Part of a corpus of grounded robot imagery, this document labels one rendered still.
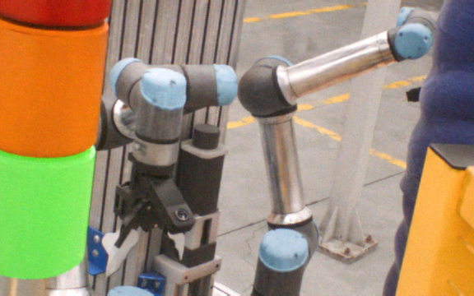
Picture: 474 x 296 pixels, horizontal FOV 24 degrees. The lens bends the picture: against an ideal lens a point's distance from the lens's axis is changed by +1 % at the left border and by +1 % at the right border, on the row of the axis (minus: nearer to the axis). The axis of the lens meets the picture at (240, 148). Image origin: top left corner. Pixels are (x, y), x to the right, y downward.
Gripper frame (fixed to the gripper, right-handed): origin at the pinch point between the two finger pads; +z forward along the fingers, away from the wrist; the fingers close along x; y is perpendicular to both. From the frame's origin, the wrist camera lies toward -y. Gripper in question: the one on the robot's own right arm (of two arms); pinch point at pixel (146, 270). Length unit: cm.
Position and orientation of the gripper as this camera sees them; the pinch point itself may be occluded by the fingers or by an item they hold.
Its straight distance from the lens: 192.9
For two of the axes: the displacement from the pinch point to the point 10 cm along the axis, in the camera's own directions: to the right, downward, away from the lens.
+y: -6.2, -3.6, 7.0
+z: -1.5, 9.2, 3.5
